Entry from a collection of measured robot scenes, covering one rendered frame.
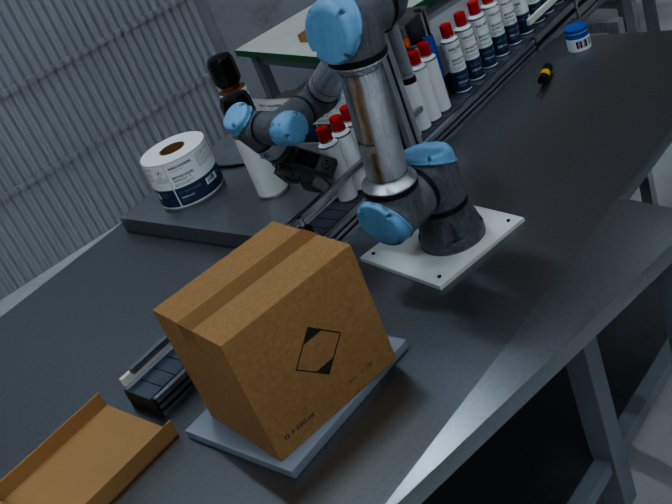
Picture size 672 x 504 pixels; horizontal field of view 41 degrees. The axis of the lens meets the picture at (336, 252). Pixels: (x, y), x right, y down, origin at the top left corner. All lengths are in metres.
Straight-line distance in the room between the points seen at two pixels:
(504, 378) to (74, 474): 0.87
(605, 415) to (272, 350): 0.94
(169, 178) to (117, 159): 2.48
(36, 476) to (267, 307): 0.70
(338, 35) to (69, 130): 3.44
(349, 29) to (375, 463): 0.75
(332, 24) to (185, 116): 3.63
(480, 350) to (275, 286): 0.42
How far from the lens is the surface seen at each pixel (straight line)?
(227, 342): 1.45
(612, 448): 2.24
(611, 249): 1.86
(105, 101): 4.99
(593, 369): 2.08
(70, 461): 1.93
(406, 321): 1.83
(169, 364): 1.94
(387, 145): 1.73
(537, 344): 1.67
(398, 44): 2.22
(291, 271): 1.55
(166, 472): 1.76
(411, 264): 1.97
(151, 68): 5.08
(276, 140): 1.93
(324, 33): 1.62
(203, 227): 2.43
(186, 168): 2.56
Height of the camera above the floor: 1.87
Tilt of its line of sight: 29 degrees down
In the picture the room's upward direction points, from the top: 23 degrees counter-clockwise
